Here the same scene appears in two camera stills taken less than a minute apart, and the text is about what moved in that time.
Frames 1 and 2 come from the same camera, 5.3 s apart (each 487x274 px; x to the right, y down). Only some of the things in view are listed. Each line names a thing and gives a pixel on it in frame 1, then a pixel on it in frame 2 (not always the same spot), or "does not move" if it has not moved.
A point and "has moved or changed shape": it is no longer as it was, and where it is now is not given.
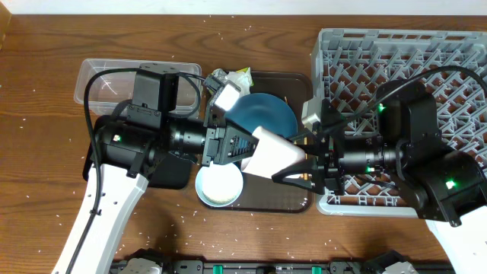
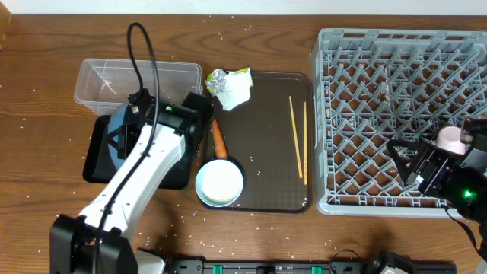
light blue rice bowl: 219,185 does not move
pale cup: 272,153 → 448,138
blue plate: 268,110 has moved or changed shape
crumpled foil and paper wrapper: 242,78 does not move
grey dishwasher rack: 350,65 does not move
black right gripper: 329,161 → 418,167
